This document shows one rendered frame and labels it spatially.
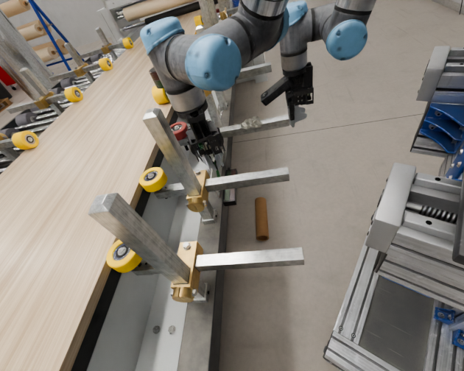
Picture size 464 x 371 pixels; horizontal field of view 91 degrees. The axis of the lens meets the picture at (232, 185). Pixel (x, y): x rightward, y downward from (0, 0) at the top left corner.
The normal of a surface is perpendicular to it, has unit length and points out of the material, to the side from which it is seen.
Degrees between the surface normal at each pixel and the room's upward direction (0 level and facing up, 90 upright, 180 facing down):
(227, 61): 90
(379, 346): 0
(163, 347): 0
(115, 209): 90
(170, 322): 0
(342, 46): 90
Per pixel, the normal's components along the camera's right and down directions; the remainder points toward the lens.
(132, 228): 0.97, -0.14
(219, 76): 0.67, 0.42
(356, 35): -0.09, 0.75
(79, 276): -0.25, -0.65
